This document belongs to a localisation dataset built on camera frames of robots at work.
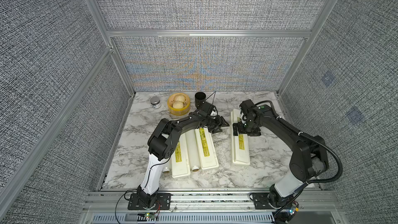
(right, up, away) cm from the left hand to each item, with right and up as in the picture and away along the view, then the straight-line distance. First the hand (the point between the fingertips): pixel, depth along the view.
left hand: (230, 126), depth 90 cm
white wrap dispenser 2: (-14, -11, -9) cm, 20 cm away
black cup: (-17, +17, +18) cm, 31 cm away
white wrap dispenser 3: (+3, -10, -9) cm, 14 cm away
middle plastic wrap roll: (-21, -12, -6) cm, 25 cm away
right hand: (+6, -1, -4) cm, 7 cm away
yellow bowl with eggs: (-32, +14, +16) cm, 38 cm away
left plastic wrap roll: (-35, -21, -12) cm, 43 cm away
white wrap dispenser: (-28, -17, -12) cm, 35 cm away
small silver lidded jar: (-48, +15, +16) cm, 53 cm away
